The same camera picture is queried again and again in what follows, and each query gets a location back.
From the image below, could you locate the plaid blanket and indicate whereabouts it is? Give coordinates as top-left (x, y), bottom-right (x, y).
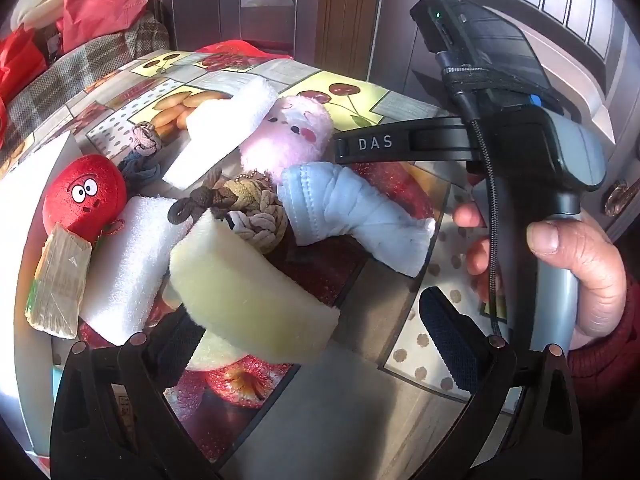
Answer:
top-left (0, 12), bottom-right (172, 161)

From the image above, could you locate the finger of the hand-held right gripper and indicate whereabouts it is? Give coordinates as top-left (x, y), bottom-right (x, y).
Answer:
top-left (332, 116), bottom-right (473, 166)

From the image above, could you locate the cream ribbed cushion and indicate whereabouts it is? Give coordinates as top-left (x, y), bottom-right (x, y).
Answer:
top-left (9, 0), bottom-right (69, 32)

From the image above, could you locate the yellow sponge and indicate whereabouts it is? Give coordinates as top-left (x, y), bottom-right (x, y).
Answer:
top-left (169, 209), bottom-right (342, 365)

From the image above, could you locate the grey brown scrunchie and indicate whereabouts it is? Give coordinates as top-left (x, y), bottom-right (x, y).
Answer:
top-left (117, 156), bottom-right (163, 184)

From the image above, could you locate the brown wooden door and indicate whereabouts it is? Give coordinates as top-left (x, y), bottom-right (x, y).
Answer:
top-left (315, 0), bottom-right (387, 78)

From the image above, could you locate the pink-grey knotted rope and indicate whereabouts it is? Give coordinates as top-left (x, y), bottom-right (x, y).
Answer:
top-left (131, 121), bottom-right (166, 162)

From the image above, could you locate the brass door handle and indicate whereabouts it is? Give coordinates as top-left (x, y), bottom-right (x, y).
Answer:
top-left (604, 179), bottom-right (634, 218)

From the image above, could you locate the pink plush toy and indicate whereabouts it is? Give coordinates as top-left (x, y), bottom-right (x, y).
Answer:
top-left (239, 96), bottom-right (334, 187)

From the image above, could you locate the white foam block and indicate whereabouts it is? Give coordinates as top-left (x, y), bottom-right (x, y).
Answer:
top-left (161, 77), bottom-right (279, 189)
top-left (79, 195), bottom-right (195, 347)

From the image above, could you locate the dark panelled door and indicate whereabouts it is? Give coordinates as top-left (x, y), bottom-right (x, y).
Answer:
top-left (152, 0), bottom-right (321, 57)

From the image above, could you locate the tan knotted rope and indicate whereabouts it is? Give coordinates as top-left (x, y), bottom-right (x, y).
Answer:
top-left (215, 172), bottom-right (289, 255)

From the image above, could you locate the pale panelled door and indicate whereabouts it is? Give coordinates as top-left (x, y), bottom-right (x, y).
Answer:
top-left (395, 0), bottom-right (640, 243)

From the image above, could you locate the person's right hand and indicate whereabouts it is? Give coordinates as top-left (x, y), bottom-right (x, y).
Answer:
top-left (452, 200), bottom-right (628, 352)

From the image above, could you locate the red printed cushion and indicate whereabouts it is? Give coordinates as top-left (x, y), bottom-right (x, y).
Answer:
top-left (194, 38), bottom-right (294, 62)

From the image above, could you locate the fruit print tablecloth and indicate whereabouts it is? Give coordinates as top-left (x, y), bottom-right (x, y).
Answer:
top-left (0, 50), bottom-right (501, 467)

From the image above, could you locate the taped cardboard block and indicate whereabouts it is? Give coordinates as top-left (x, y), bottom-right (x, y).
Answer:
top-left (25, 224), bottom-right (94, 339)

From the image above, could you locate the dark brown knotted rope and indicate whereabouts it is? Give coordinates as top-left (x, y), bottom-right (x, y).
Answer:
top-left (169, 166), bottom-right (223, 227)

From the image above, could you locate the red tote bag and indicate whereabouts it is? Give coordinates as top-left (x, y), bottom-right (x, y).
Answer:
top-left (0, 24), bottom-right (52, 107)

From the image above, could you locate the red plush toy with face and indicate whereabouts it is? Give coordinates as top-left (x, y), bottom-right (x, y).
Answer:
top-left (42, 154), bottom-right (129, 242)

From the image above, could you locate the person's right forearm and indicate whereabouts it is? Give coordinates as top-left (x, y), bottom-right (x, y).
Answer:
top-left (567, 317), bottom-right (640, 411)

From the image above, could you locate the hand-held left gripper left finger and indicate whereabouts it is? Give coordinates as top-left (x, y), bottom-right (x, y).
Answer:
top-left (50, 319), bottom-right (221, 480)

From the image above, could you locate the pink-red fabric bag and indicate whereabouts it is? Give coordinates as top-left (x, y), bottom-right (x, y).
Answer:
top-left (56, 0), bottom-right (152, 54)

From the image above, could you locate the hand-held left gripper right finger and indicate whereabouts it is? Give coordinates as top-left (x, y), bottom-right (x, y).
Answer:
top-left (419, 287), bottom-right (596, 480)

